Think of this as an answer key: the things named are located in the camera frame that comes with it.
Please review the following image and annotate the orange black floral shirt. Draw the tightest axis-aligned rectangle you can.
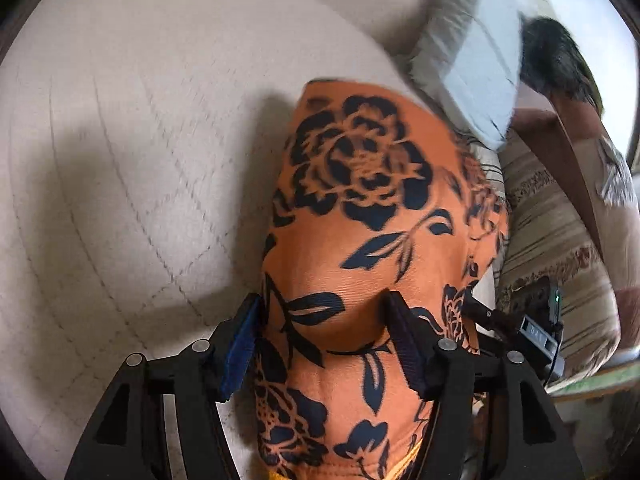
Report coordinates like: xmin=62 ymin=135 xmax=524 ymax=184
xmin=252 ymin=78 xmax=510 ymax=480

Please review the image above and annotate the silver bow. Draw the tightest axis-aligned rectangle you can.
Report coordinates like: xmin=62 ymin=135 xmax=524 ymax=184
xmin=596 ymin=137 xmax=640 ymax=207

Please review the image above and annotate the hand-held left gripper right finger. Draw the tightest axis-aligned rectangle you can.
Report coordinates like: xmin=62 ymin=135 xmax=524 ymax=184
xmin=382 ymin=290 xmax=585 ymax=480

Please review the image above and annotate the light blue pillow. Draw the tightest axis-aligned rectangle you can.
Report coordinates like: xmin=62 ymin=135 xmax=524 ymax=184
xmin=404 ymin=0 xmax=523 ymax=152

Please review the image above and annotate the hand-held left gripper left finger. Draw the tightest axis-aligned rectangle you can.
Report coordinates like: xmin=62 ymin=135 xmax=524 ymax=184
xmin=65 ymin=292 xmax=263 ymax=480

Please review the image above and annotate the dark furry cloth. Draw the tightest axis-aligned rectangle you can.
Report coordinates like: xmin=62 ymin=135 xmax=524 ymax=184
xmin=519 ymin=16 xmax=601 ymax=111

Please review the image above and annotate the striped floral cushion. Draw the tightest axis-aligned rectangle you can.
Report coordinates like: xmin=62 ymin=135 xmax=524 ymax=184
xmin=492 ymin=142 xmax=622 ymax=383

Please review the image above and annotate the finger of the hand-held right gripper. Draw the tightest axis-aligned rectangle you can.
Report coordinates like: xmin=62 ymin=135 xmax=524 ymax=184
xmin=462 ymin=284 xmax=521 ymax=335

